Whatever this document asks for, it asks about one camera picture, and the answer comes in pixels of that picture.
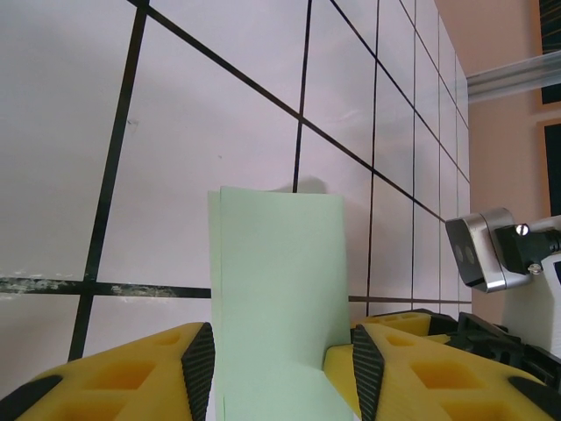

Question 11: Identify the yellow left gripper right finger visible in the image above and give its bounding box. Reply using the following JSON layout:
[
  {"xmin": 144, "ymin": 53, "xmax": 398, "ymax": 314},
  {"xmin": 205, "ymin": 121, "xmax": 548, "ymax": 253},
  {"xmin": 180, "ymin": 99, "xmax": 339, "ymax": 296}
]
[{"xmin": 350, "ymin": 324, "xmax": 561, "ymax": 421}]

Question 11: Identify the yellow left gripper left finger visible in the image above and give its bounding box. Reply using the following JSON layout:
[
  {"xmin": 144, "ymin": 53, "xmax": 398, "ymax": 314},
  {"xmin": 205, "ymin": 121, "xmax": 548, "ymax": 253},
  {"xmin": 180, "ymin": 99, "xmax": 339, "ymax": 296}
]
[{"xmin": 15, "ymin": 322, "xmax": 216, "ymax": 421}]

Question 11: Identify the light green cloth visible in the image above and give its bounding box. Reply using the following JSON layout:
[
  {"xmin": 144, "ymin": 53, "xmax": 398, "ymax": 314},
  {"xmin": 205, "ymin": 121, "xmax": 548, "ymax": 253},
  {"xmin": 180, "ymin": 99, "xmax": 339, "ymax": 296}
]
[{"xmin": 206, "ymin": 186, "xmax": 357, "ymax": 421}]

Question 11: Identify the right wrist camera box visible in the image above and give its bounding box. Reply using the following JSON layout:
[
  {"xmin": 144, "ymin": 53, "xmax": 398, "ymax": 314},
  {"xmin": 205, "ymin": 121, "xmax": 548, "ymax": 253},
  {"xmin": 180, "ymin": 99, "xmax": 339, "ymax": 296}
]
[{"xmin": 445, "ymin": 208, "xmax": 544, "ymax": 294}]

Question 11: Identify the aluminium corner post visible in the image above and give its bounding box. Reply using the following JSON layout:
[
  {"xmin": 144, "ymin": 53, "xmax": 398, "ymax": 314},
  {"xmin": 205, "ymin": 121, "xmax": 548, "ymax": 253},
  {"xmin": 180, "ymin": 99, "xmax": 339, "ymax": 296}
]
[{"xmin": 465, "ymin": 51, "xmax": 561, "ymax": 104}]

